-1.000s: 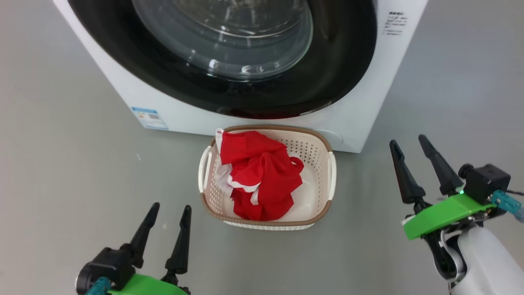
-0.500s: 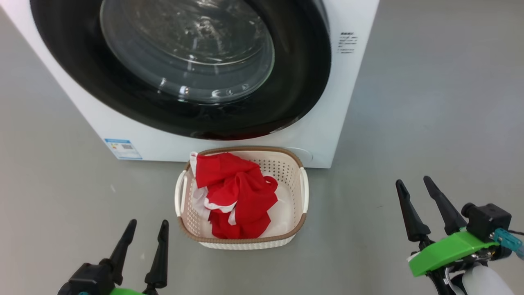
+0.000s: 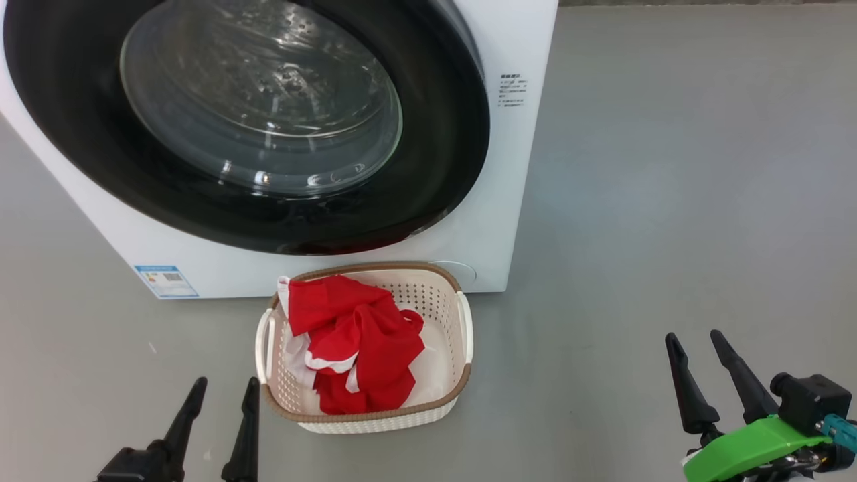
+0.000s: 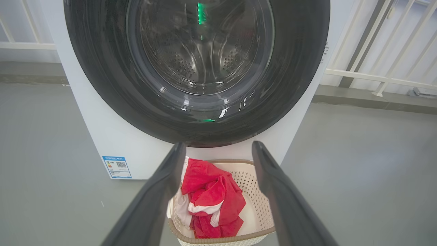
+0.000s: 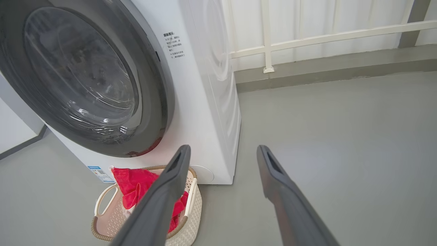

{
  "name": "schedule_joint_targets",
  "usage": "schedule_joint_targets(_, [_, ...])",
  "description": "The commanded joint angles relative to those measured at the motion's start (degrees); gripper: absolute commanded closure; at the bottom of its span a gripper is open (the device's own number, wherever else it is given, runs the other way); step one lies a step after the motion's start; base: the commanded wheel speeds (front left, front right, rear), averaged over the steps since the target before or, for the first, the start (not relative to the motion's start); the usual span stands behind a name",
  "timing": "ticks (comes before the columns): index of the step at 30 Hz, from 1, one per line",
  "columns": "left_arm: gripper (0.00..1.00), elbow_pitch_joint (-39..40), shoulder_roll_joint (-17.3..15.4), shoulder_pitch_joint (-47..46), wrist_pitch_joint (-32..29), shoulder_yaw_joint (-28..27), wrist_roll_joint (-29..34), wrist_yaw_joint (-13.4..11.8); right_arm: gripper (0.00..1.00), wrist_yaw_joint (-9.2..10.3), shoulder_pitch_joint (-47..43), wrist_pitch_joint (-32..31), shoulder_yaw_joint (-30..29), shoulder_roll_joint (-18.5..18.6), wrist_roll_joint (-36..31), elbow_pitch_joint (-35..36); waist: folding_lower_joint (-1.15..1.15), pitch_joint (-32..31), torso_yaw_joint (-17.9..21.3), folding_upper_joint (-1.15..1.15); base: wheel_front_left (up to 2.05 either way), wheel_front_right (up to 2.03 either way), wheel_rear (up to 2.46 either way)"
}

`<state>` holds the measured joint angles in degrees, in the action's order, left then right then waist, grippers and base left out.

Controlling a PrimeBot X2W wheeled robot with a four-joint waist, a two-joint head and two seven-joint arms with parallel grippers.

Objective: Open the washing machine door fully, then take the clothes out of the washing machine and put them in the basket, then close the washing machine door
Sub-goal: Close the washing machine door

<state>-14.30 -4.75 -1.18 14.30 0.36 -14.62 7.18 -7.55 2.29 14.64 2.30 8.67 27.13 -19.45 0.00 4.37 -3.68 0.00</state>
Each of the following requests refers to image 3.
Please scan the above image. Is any red and white garment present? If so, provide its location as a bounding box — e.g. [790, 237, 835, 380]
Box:
[277, 274, 426, 416]

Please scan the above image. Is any white front-load washing machine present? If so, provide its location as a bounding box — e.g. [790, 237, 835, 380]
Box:
[0, 0, 560, 301]

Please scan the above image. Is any cream laundry basket brown rim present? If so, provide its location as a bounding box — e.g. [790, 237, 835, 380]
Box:
[254, 261, 475, 435]

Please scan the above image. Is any blue energy label sticker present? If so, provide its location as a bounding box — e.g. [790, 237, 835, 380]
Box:
[133, 265, 200, 299]

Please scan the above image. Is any teal right camera connector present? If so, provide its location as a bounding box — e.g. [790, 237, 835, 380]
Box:
[816, 413, 857, 454]

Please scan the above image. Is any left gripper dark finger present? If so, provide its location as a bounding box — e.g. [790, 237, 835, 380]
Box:
[220, 376, 261, 482]
[162, 376, 209, 463]

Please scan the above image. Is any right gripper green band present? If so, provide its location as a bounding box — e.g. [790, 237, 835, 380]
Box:
[664, 329, 832, 482]

